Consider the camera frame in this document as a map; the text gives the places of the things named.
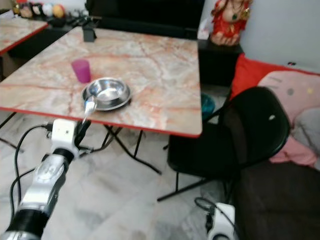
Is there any steel spoon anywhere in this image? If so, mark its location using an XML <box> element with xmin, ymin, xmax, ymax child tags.
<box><xmin>83</xmin><ymin>93</ymin><xmax>100</xmax><ymax>122</ymax></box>

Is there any steel bowl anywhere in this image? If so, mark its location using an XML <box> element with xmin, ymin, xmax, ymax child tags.
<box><xmin>81</xmin><ymin>77</ymin><xmax>132</xmax><ymax>112</ymax></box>

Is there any pink plastic cup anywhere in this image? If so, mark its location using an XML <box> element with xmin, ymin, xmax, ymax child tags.
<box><xmin>71</xmin><ymin>59</ymin><xmax>92</xmax><ymax>84</ymax></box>

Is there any marble pattern folding table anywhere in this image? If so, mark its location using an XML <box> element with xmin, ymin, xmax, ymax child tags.
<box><xmin>0</xmin><ymin>26</ymin><xmax>203</xmax><ymax>176</ymax></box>

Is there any small black stand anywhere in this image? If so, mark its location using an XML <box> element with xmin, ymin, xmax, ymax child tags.
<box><xmin>81</xmin><ymin>20</ymin><xmax>98</xmax><ymax>43</ymax></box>

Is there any marble pattern side table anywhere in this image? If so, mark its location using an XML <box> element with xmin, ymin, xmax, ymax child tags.
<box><xmin>0</xmin><ymin>17</ymin><xmax>49</xmax><ymax>81</ymax></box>

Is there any orange decorative ball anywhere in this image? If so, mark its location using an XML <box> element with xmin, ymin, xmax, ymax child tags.
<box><xmin>52</xmin><ymin>4</ymin><xmax>66</xmax><ymax>18</ymax></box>

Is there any teal bowl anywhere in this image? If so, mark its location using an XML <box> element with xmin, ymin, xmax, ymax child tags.
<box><xmin>200</xmin><ymin>92</ymin><xmax>216</xmax><ymax>121</ymax></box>

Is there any white decorative ball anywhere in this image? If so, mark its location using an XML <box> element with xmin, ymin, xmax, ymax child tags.
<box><xmin>41</xmin><ymin>4</ymin><xmax>53</xmax><ymax>17</ymax></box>

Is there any black television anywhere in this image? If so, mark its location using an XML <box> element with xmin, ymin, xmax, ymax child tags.
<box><xmin>85</xmin><ymin>0</ymin><xmax>206</xmax><ymax>30</ymax></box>

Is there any black folding chair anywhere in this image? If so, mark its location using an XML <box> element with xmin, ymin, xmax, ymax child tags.
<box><xmin>157</xmin><ymin>86</ymin><xmax>291</xmax><ymax>202</ymax></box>

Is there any red cushion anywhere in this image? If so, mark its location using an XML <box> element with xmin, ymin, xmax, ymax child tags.
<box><xmin>230</xmin><ymin>52</ymin><xmax>320</xmax><ymax>98</ymax></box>

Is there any red idol statue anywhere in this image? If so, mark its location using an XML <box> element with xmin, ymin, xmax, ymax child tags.
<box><xmin>210</xmin><ymin>0</ymin><xmax>253</xmax><ymax>47</ymax></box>

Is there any dark brown sofa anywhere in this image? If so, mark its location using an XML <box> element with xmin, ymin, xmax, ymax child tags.
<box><xmin>232</xmin><ymin>160</ymin><xmax>320</xmax><ymax>240</ymax></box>

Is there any pink pillow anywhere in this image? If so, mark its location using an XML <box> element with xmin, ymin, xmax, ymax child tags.
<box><xmin>257</xmin><ymin>70</ymin><xmax>320</xmax><ymax>168</ymax></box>

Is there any grey cloth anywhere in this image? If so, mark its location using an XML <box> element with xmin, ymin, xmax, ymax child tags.
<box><xmin>291</xmin><ymin>107</ymin><xmax>320</xmax><ymax>156</ymax></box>

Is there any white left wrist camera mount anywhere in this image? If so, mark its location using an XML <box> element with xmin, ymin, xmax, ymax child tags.
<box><xmin>51</xmin><ymin>118</ymin><xmax>80</xmax><ymax>153</ymax></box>

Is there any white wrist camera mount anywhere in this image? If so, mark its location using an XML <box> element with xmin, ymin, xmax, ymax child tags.
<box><xmin>207</xmin><ymin>202</ymin><xmax>238</xmax><ymax>240</ymax></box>
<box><xmin>51</xmin><ymin>118</ymin><xmax>80</xmax><ymax>153</ymax></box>

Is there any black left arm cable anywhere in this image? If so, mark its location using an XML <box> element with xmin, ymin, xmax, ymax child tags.
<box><xmin>10</xmin><ymin>124</ymin><xmax>53</xmax><ymax>221</ymax></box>

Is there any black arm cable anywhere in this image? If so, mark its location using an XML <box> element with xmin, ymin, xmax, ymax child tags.
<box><xmin>194</xmin><ymin>196</ymin><xmax>236</xmax><ymax>226</ymax></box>
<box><xmin>10</xmin><ymin>124</ymin><xmax>53</xmax><ymax>221</ymax></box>

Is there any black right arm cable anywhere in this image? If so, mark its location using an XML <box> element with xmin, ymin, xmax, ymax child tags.
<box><xmin>194</xmin><ymin>196</ymin><xmax>236</xmax><ymax>226</ymax></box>

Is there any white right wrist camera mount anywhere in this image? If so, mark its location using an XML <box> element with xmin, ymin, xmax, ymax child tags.
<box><xmin>207</xmin><ymin>202</ymin><xmax>238</xmax><ymax>240</ymax></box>

